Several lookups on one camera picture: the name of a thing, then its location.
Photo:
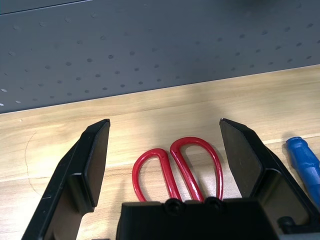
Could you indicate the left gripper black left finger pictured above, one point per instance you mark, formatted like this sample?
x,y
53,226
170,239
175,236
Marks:
x,y
75,170

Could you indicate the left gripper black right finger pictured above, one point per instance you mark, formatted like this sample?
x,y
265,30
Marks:
x,y
250,160

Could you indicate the grey pegboard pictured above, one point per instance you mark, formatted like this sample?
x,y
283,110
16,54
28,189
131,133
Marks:
x,y
150,50

